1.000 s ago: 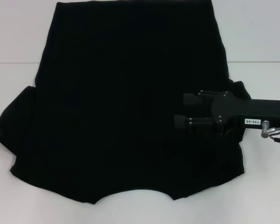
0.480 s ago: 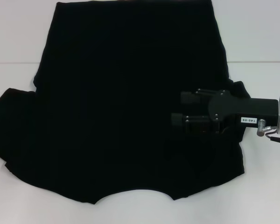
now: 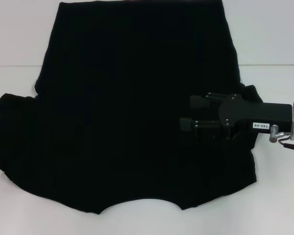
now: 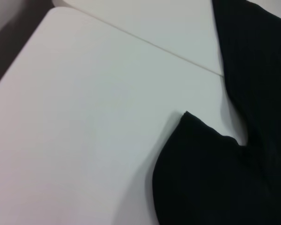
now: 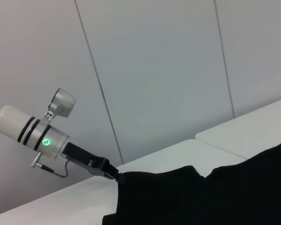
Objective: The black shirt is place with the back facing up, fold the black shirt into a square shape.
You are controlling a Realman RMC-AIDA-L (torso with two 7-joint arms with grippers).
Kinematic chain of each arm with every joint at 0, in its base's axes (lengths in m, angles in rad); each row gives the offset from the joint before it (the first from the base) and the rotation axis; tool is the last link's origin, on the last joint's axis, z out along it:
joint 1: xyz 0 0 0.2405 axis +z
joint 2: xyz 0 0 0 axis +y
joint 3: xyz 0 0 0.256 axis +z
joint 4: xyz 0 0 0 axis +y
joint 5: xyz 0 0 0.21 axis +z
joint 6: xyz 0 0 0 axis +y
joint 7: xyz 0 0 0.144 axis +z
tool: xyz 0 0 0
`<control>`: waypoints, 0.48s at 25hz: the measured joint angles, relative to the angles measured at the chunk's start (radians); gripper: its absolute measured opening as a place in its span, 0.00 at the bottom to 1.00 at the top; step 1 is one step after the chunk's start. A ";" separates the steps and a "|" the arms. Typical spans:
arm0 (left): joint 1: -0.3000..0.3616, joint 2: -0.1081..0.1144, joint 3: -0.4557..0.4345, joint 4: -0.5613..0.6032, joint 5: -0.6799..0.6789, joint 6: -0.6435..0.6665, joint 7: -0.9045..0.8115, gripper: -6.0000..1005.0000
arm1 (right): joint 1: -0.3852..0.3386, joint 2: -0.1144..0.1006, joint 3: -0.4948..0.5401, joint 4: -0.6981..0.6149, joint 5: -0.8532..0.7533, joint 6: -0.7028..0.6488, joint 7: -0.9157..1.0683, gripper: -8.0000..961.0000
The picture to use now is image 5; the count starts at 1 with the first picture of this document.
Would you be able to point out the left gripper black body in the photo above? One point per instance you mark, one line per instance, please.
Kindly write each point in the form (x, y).
(84, 157)

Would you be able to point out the black shirt with white print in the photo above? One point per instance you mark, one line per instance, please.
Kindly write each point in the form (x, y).
(201, 197)

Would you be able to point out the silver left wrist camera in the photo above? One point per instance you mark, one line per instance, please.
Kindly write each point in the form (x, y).
(62, 103)

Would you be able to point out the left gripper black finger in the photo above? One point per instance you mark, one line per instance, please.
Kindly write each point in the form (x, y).
(105, 176)
(111, 170)

